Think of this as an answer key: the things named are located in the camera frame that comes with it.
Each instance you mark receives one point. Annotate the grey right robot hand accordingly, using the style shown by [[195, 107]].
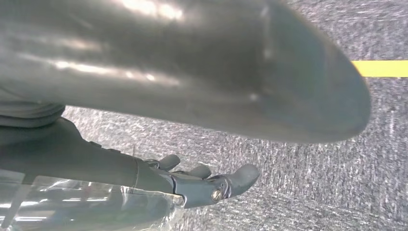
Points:
[[191, 63]]

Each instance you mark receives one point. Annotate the clear plastic film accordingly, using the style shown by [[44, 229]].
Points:
[[95, 207]]

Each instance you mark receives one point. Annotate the yellow floor tape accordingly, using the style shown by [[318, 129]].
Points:
[[382, 68]]

